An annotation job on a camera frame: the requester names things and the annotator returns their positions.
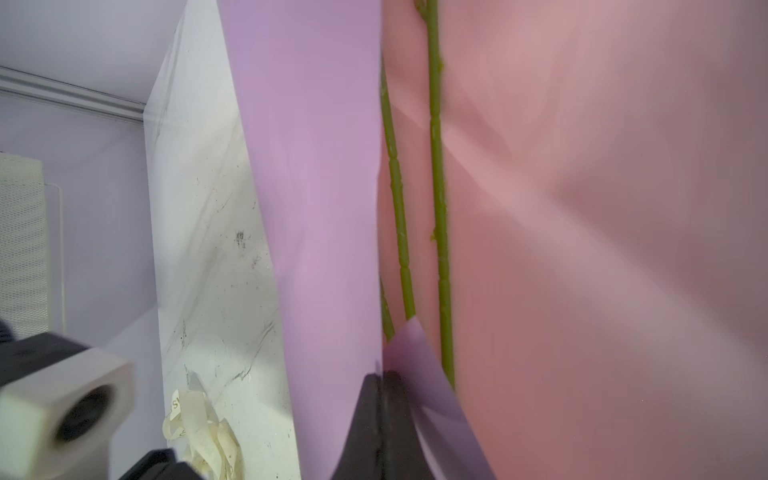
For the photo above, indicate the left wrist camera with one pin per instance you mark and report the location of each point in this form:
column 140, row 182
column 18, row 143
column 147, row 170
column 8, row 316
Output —
column 61, row 404

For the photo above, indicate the lower white mesh shelf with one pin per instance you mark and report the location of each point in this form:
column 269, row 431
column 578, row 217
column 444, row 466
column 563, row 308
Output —
column 25, row 247

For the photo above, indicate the pink fake rose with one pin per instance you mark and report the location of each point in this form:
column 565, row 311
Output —
column 397, row 190
column 428, row 11

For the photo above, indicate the cream printed ribbon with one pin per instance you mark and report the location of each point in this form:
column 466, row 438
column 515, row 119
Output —
column 212, row 449

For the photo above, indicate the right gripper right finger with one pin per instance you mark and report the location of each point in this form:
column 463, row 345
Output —
column 401, row 453

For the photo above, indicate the pink purple wrapping paper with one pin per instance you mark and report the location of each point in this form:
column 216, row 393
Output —
column 606, row 190

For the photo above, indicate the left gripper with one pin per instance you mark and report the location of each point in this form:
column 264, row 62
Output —
column 161, row 464

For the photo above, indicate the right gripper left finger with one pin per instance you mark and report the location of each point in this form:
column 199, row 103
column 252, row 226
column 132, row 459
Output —
column 362, row 455

